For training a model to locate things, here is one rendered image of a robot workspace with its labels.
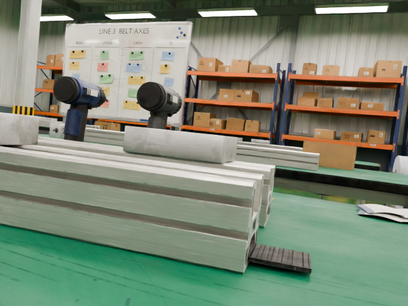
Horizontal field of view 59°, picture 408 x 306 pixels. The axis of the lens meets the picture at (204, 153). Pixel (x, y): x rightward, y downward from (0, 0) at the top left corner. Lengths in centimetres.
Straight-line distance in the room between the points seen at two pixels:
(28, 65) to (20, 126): 844
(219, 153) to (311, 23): 1091
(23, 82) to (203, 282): 887
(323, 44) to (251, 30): 218
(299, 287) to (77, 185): 24
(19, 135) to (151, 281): 30
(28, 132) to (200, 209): 29
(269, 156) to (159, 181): 157
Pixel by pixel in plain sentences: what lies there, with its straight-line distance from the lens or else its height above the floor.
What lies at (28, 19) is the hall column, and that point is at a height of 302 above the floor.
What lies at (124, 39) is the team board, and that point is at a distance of 392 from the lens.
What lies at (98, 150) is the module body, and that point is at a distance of 60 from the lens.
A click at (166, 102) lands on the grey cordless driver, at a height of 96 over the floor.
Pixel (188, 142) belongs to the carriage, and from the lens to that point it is 53.
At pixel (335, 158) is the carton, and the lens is 232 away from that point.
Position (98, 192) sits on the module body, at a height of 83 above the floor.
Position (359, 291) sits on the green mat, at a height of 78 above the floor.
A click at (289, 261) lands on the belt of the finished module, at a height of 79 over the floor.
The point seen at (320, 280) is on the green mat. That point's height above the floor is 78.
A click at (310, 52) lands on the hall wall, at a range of 1119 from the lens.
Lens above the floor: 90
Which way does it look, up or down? 3 degrees down
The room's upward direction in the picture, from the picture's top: 6 degrees clockwise
